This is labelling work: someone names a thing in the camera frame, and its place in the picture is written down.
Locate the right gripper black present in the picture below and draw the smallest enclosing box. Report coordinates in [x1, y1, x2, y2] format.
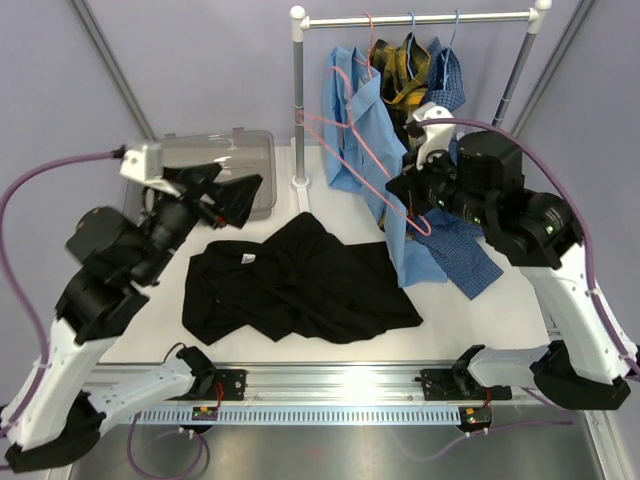
[389, 139, 495, 231]

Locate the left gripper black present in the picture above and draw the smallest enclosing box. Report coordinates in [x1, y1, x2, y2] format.
[133, 163, 264, 284]

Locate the black shirt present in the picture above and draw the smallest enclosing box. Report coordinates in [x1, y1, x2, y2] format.
[182, 213, 423, 345]

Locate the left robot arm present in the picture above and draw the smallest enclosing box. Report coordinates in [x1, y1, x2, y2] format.
[1, 154, 262, 474]

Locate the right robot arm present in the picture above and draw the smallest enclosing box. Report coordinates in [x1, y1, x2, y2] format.
[386, 131, 639, 411]

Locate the dark blue checked shirt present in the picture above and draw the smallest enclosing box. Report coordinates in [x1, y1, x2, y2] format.
[409, 39, 503, 300]

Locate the light blue shirt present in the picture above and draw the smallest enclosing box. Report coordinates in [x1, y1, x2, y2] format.
[322, 46, 447, 287]

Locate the blue hanger for checked shirt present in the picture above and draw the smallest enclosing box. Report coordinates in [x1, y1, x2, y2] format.
[442, 9, 460, 91]

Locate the yellow plaid shirt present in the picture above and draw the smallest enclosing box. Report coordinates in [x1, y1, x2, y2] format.
[371, 34, 431, 149]

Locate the blue hanger for plaid shirt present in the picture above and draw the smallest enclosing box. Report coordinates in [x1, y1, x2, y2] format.
[406, 11, 416, 80]

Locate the clear plastic storage bin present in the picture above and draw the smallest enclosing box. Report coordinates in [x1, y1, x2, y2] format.
[139, 128, 277, 221]

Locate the metal clothes rack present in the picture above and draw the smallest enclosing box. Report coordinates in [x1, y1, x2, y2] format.
[289, 1, 552, 211]

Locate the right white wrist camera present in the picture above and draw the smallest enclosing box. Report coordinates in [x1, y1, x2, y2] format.
[405, 102, 455, 171]

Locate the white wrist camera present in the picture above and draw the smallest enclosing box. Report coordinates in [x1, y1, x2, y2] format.
[405, 102, 455, 171]
[119, 143, 181, 198]

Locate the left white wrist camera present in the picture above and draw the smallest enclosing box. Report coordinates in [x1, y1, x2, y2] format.
[119, 143, 181, 198]

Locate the right aluminium frame post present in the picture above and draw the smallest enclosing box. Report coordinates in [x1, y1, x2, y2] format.
[510, 0, 598, 137]

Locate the aluminium frame post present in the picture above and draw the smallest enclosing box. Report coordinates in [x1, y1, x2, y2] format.
[510, 0, 598, 137]
[68, 0, 157, 140]

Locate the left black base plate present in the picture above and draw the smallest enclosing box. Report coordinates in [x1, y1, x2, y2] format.
[195, 368, 247, 402]

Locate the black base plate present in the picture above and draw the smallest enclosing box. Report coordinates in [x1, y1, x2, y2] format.
[414, 368, 513, 401]
[195, 368, 247, 402]

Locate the left aluminium frame post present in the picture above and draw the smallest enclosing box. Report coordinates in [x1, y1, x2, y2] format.
[68, 0, 157, 140]

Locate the aluminium mounting rail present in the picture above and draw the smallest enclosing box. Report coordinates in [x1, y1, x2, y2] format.
[84, 362, 609, 407]

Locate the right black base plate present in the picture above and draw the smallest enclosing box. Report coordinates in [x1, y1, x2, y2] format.
[414, 368, 513, 401]

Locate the slotted cable duct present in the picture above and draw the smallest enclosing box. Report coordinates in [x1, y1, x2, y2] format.
[138, 405, 462, 426]

